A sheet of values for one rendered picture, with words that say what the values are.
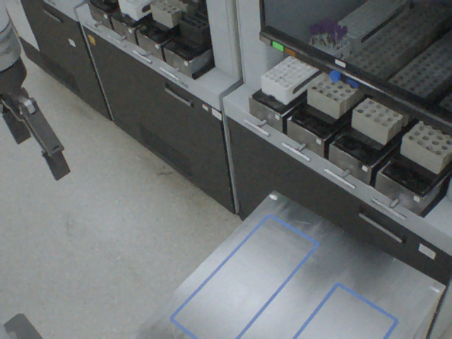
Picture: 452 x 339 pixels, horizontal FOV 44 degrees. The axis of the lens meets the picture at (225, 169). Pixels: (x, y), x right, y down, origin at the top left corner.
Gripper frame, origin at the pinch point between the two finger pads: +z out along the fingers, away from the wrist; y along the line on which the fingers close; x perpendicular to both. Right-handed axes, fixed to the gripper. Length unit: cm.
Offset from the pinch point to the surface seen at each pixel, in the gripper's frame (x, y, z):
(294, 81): 75, -7, 34
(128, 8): 70, -79, 35
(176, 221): 52, -54, 120
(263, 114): 66, -11, 43
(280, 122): 66, -4, 42
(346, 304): 31, 47, 38
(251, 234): 30, 20, 38
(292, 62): 81, -13, 34
